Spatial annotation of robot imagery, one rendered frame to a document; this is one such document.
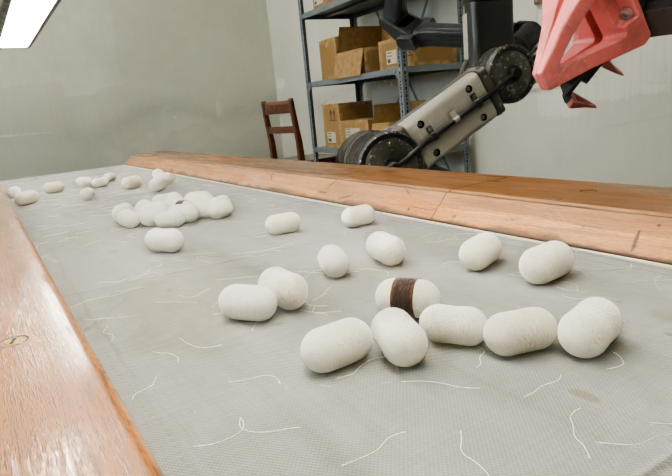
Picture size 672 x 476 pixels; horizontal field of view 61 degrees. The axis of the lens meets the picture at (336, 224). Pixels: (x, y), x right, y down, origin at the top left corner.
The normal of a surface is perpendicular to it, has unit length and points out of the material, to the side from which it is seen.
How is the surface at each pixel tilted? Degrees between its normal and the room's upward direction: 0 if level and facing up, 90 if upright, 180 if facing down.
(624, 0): 130
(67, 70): 91
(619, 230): 45
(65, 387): 0
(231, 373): 0
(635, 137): 90
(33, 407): 0
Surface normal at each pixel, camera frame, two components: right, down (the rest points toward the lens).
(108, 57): 0.48, 0.14
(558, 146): -0.87, 0.21
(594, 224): -0.66, -0.55
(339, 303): -0.09, -0.97
